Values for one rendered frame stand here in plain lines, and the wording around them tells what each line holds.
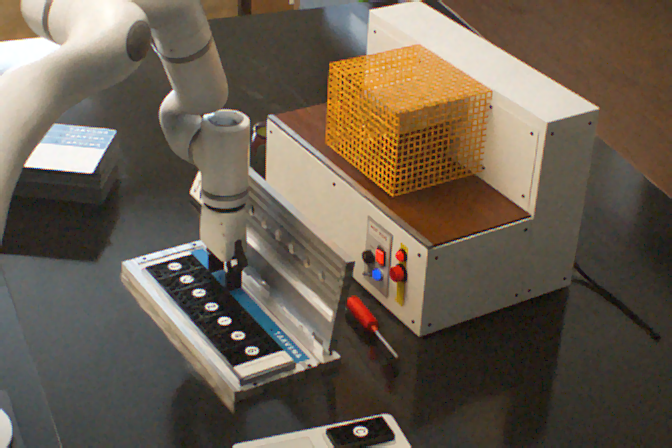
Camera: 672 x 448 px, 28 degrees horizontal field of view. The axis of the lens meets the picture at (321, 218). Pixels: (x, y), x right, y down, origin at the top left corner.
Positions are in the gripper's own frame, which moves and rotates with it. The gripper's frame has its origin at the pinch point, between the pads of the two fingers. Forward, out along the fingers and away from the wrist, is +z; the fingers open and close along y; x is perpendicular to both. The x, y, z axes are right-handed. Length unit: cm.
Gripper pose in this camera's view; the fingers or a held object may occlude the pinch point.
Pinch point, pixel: (224, 272)
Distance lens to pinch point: 246.2
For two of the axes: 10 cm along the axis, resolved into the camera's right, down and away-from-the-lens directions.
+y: 5.2, 4.6, -7.2
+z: -0.4, 8.5, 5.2
